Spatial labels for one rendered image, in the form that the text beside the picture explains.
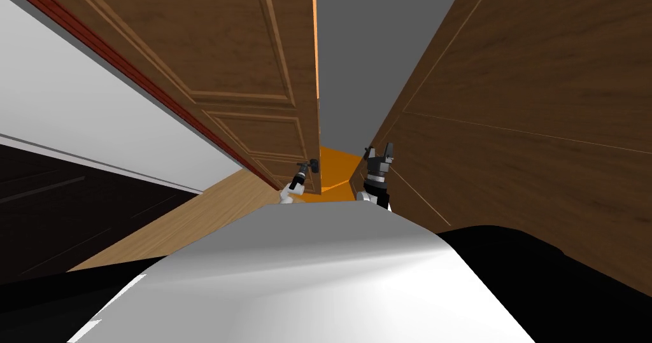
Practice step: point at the brown panelled wooden door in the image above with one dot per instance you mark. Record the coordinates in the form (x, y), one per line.
(224, 58)

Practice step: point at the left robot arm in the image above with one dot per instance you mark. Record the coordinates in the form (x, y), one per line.
(297, 181)

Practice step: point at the plain brown wooden cabinet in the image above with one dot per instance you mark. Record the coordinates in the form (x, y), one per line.
(519, 103)

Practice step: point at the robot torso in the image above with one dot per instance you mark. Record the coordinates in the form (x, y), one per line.
(316, 282)

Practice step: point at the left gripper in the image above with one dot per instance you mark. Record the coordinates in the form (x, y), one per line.
(304, 169)

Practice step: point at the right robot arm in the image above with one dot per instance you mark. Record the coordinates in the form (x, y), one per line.
(540, 292)

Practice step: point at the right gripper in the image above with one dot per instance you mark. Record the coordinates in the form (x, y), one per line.
(379, 165)

